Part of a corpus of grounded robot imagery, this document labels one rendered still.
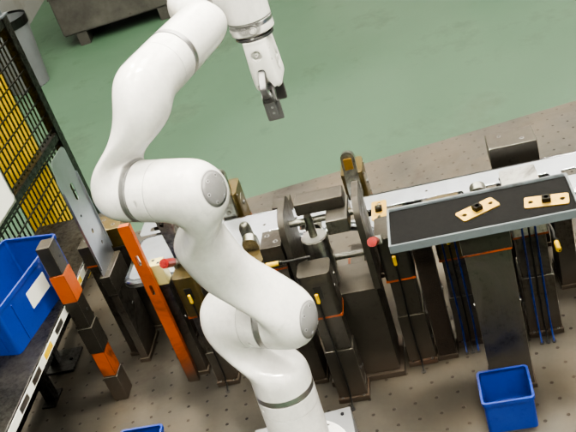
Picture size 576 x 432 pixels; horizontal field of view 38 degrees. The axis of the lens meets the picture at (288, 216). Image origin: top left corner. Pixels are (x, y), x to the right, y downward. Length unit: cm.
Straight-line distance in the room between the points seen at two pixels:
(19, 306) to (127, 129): 87
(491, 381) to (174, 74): 101
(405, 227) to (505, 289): 25
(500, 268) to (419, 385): 41
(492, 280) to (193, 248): 68
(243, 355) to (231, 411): 51
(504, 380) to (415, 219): 42
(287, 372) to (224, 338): 14
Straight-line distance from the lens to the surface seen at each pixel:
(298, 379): 166
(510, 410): 186
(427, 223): 172
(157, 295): 210
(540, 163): 215
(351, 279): 196
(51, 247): 208
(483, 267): 176
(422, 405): 199
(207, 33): 142
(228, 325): 159
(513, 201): 174
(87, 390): 243
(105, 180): 135
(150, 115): 129
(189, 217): 129
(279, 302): 152
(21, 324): 208
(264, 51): 160
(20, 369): 203
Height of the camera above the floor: 211
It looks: 30 degrees down
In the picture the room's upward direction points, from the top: 19 degrees counter-clockwise
